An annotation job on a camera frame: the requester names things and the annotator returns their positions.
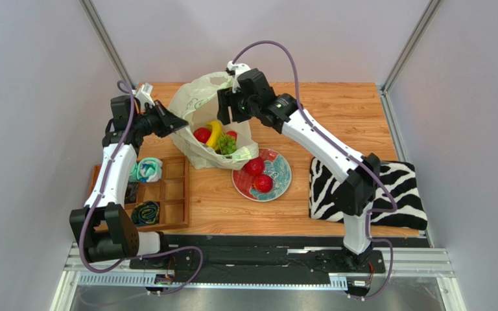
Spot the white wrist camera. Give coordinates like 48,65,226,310
226,60,251,93
135,83,154,111

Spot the red strawberry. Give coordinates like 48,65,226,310
226,131,237,140

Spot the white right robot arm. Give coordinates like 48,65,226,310
217,63,380,255

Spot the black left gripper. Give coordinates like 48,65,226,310
133,100,189,139

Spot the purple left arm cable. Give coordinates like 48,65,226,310
78,80,204,296

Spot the red round fruit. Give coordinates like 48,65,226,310
243,157,266,176

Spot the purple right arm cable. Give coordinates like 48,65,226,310
231,40,399,301

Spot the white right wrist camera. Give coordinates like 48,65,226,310
226,60,251,93

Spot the wooden compartment tray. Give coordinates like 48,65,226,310
84,156,190,232

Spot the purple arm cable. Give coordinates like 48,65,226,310
231,40,399,301
78,80,204,296

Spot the dark green rolled sock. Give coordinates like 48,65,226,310
130,201,160,226

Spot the yellow banana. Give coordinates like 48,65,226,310
206,121,222,150

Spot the green grape bunch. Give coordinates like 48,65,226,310
218,134,237,155

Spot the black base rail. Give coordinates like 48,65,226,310
117,233,431,286

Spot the teal white rolled sock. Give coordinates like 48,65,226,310
136,157,163,183

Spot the red apple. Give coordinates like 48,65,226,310
193,127,212,144

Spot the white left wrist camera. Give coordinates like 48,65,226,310
135,83,154,111

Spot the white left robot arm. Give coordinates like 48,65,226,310
69,95,189,265

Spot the patterned ceramic plate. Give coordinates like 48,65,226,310
231,148,292,202

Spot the zebra striped cushion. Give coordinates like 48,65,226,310
309,157,428,231

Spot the black rolled sock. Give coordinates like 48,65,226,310
124,182,139,204

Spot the pale green plastic bag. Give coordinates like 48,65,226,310
168,71,259,170

